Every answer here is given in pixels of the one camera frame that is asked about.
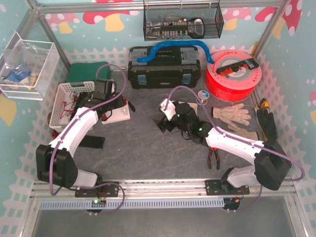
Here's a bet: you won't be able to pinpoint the white peg fixture base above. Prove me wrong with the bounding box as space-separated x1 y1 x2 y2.
101 103 130 124

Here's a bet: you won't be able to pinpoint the black handled screwdriver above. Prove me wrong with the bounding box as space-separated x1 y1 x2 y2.
124 98 136 112

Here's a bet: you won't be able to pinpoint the red spring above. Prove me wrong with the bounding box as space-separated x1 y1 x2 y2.
102 114 112 121

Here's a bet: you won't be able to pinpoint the black rectangular plate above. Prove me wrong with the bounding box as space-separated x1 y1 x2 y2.
79 135 106 149

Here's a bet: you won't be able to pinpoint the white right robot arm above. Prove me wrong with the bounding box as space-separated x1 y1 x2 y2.
157 99 292 191

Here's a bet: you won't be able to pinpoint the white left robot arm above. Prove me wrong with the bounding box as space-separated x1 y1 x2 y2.
36 91 123 196

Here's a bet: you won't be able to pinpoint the white spring box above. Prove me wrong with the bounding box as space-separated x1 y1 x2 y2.
187 102 198 115

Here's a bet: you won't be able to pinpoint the black device in basket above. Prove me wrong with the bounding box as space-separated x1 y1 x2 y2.
73 92 92 112

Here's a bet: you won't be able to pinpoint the green plastic case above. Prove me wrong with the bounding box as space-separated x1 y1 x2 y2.
66 62 110 89

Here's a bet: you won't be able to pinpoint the white perforated basket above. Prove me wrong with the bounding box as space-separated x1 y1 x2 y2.
49 81 95 132

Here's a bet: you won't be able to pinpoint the orange black pliers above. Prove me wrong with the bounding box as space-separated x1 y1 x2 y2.
206 147 221 170

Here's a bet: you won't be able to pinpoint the black toolbox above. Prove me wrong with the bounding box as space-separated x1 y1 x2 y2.
127 46 201 89

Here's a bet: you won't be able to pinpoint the upper white work glove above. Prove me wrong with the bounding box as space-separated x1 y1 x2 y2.
212 103 251 128

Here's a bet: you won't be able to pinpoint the red filament spool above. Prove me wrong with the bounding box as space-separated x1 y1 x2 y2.
204 49 262 102

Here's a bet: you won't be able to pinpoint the clear acrylic box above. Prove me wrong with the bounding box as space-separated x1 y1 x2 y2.
0 32 60 101

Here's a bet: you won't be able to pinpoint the blue white glove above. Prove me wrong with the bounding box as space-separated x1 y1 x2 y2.
4 65 32 84

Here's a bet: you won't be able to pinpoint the yellow black tool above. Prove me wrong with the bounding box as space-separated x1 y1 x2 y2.
253 98 270 110

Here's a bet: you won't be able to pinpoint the black yellow rubber glove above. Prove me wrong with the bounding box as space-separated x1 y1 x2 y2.
256 109 277 141

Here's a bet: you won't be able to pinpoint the black power strip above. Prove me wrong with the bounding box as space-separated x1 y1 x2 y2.
216 58 259 76

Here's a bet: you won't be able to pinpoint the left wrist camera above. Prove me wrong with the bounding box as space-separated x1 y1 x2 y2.
95 79 117 95

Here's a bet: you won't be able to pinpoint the solder wire spool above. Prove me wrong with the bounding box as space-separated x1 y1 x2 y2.
197 90 210 105

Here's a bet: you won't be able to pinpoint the blue corrugated hose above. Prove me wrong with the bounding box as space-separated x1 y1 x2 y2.
137 40 215 65

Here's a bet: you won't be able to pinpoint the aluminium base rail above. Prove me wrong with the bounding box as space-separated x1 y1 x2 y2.
30 178 297 199

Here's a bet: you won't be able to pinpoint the grey slotted cable duct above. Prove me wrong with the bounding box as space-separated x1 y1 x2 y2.
40 197 225 210

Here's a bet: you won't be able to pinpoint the black wire mesh basket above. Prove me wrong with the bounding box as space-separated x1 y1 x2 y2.
143 3 224 41

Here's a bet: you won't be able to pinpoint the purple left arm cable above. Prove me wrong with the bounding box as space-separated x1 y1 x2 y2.
48 63 128 197

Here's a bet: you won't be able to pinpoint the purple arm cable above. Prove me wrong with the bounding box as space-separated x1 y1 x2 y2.
164 85 306 213
48 63 128 197

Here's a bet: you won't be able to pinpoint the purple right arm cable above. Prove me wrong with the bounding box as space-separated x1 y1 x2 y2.
164 85 306 213

